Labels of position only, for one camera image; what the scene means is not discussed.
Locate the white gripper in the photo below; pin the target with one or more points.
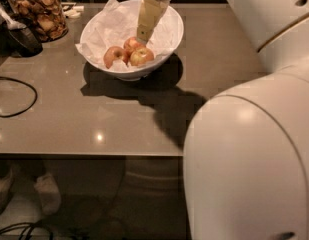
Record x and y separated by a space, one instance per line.
150 14

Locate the red apple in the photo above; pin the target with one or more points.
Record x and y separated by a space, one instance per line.
141 56
115 53
131 44

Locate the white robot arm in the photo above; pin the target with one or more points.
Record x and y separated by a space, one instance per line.
246 152

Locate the white ceramic bowl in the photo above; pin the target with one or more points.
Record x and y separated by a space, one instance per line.
137 73

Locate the white crumpled paper liner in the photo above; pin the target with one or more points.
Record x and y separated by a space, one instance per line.
110 27

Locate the white small items behind jar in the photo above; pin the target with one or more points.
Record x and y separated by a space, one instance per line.
72 11

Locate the glass jar of dried chips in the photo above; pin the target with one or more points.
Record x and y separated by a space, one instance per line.
46 17

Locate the black round appliance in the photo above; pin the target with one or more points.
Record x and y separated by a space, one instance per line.
24 42

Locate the right white shoe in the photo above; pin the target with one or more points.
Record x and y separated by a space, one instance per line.
48 193

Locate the white shoe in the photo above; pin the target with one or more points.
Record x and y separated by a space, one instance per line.
48 193
5 186

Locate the left white shoe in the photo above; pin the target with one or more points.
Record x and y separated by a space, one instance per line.
5 186

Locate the white spoon handle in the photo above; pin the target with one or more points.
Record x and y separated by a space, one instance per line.
11 24

